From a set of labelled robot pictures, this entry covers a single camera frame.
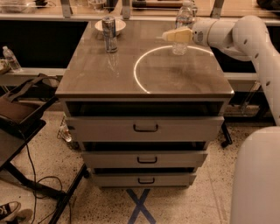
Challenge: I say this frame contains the middle grey drawer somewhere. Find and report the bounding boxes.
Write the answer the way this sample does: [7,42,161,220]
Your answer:
[81,150,207,168]

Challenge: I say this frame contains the top grey drawer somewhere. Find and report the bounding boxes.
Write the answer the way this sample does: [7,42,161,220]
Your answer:
[66,116,224,143]

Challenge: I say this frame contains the bottom grey drawer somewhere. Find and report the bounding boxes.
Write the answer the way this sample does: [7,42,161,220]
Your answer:
[93,172,196,187]

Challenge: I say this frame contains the grey drawer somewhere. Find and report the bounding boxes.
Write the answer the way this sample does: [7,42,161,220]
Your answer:
[93,172,196,187]
[66,116,224,143]
[81,150,207,168]

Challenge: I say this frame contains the white ceramic bowl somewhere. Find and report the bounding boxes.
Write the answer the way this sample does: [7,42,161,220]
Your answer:
[94,19,126,35]

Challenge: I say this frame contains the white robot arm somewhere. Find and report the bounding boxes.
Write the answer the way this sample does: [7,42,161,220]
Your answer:
[162,15,280,224]

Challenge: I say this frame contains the black and white sneaker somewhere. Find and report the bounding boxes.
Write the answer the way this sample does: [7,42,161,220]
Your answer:
[0,201,21,224]

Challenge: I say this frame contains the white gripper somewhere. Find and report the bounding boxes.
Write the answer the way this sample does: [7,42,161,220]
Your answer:
[162,18,217,46]

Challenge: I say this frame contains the grey drawer cabinet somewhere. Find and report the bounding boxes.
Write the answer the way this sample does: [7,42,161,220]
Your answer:
[56,21,234,175]

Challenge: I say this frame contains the brown bag with strap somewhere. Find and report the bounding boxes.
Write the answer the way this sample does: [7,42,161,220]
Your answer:
[0,73,60,138]

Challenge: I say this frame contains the black cable on floor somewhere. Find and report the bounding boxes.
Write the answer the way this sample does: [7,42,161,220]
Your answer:
[17,130,74,224]

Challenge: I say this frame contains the small water bottle on shelf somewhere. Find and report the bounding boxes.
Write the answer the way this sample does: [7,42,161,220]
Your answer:
[3,46,22,73]

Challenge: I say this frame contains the clear plastic water bottle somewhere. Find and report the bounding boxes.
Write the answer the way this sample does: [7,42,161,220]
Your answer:
[172,0,193,55]

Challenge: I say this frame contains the black side table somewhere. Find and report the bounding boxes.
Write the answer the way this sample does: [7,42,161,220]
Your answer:
[1,120,88,224]

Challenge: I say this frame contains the silver drink can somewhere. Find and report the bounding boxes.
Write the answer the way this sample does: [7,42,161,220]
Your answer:
[101,16,117,53]

